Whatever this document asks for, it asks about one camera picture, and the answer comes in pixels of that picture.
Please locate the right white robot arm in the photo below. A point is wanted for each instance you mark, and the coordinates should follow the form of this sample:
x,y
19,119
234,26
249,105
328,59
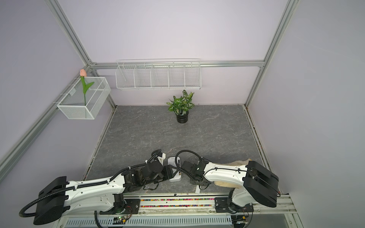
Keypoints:
x,y
251,181

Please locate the white battery cover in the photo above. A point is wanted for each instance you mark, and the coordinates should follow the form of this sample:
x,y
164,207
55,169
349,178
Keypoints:
x,y
197,191

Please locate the white alarm device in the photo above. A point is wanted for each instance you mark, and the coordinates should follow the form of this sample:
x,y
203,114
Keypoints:
x,y
176,174

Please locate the beige work glove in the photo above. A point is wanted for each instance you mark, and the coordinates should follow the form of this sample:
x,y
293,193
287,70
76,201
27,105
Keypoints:
x,y
229,175

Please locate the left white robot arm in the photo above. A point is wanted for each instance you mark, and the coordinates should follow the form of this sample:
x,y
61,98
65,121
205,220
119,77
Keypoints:
x,y
62,197

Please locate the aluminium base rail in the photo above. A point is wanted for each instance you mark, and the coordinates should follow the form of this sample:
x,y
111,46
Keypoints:
x,y
169,205

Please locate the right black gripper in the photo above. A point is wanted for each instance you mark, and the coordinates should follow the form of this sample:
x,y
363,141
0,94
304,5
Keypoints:
x,y
191,181

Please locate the potted green plant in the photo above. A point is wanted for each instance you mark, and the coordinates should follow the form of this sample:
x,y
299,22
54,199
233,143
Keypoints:
x,y
181,106

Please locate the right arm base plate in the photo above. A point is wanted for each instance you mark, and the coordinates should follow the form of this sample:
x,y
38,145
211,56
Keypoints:
x,y
225,205

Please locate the long white wire shelf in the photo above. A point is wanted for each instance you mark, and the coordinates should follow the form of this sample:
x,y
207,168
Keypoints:
x,y
158,74

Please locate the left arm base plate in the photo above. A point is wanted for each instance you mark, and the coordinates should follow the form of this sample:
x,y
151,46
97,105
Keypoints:
x,y
129,206

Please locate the white cable duct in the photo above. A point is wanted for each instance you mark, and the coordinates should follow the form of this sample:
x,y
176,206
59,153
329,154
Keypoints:
x,y
165,221

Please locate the white wire basket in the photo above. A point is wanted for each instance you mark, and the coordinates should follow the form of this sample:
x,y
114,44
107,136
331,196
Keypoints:
x,y
72,103

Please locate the artificial pink tulip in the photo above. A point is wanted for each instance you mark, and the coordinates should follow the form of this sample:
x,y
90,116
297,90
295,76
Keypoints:
x,y
85,86

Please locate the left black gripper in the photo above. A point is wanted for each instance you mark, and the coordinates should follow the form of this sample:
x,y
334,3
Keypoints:
x,y
168,172

